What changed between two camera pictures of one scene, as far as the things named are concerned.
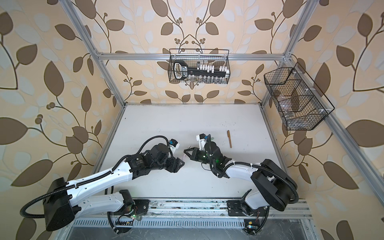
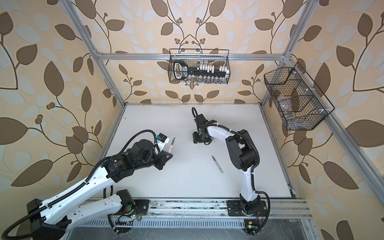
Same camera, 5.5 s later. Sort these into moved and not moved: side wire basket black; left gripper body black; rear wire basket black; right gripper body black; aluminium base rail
Moved: left gripper body black; right gripper body black
Not moved: rear wire basket black; side wire basket black; aluminium base rail
